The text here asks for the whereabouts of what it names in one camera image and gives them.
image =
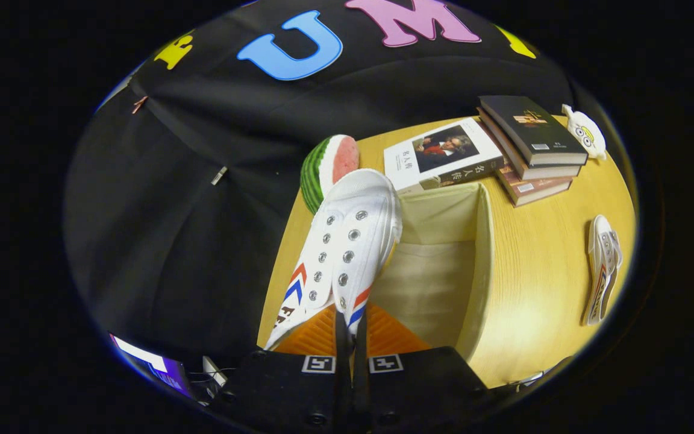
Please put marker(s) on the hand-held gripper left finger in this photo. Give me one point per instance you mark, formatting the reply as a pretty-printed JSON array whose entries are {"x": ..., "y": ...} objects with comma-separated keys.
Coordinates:
[{"x": 342, "y": 392}]

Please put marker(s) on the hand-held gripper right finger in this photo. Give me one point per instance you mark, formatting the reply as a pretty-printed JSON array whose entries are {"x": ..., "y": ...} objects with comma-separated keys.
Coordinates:
[{"x": 360, "y": 392}]

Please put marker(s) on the cream fabric storage box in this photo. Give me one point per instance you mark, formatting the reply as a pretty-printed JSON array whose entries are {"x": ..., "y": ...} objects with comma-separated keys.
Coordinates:
[{"x": 431, "y": 271}]

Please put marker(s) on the white striped canvas shoe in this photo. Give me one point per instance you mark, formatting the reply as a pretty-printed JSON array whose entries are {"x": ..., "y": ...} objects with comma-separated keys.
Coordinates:
[
  {"x": 601, "y": 265},
  {"x": 347, "y": 229}
]

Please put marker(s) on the white power adapter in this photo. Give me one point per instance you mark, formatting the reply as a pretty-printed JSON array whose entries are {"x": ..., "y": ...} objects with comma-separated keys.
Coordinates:
[{"x": 214, "y": 371}]

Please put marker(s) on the lit computer screen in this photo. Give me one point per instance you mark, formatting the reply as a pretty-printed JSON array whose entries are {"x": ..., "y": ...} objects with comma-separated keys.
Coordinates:
[{"x": 154, "y": 364}]

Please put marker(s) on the watermelon slice toy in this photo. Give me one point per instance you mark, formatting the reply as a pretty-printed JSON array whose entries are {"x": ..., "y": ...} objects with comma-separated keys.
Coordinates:
[{"x": 317, "y": 172}]

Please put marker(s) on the silver clip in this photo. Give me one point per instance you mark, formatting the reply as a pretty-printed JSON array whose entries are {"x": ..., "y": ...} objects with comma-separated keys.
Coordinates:
[{"x": 219, "y": 175}]

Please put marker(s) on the white portrait cover book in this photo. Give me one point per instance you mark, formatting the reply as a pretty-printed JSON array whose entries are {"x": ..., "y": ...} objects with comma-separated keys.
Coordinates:
[{"x": 443, "y": 154}]

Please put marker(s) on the maroon book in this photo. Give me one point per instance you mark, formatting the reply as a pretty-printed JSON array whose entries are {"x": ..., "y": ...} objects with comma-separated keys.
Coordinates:
[{"x": 534, "y": 190}]

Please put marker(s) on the brown book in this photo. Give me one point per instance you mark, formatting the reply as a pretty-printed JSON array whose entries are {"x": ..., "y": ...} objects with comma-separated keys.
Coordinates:
[{"x": 540, "y": 170}]

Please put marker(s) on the black cover book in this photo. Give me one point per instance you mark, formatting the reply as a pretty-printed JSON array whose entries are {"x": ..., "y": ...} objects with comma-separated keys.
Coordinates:
[{"x": 534, "y": 129}]

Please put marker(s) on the white cartoon plush toy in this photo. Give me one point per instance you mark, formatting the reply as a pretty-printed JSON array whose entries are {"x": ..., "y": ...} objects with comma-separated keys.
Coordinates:
[{"x": 585, "y": 134}]

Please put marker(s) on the copper clip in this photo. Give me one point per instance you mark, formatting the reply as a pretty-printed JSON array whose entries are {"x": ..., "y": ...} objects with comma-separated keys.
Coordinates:
[{"x": 140, "y": 105}]

